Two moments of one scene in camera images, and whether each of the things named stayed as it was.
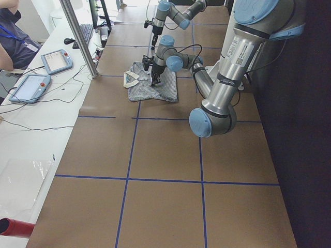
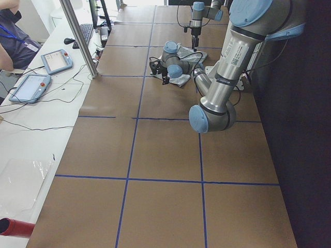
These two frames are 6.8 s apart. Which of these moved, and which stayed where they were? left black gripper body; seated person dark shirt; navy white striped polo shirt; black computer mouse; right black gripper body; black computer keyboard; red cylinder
Moved: navy white striped polo shirt; left black gripper body; right black gripper body
Stayed: seated person dark shirt; black computer keyboard; black computer mouse; red cylinder
